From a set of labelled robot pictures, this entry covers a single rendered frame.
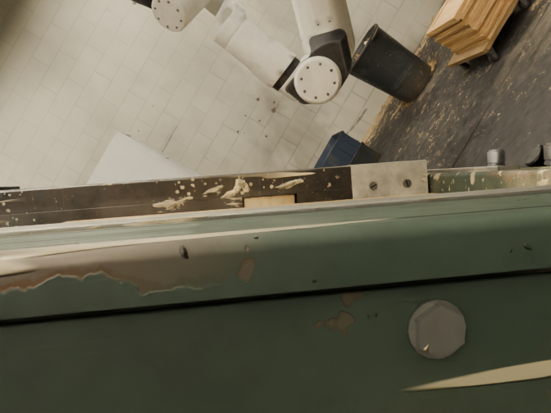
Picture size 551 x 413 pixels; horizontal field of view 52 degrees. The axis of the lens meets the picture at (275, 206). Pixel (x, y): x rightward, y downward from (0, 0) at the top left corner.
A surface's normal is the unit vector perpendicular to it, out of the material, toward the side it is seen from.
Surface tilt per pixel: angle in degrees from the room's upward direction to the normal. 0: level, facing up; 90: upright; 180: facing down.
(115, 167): 90
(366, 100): 90
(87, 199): 90
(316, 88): 90
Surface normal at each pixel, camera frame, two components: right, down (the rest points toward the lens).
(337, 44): -0.07, 0.33
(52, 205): 0.11, 0.04
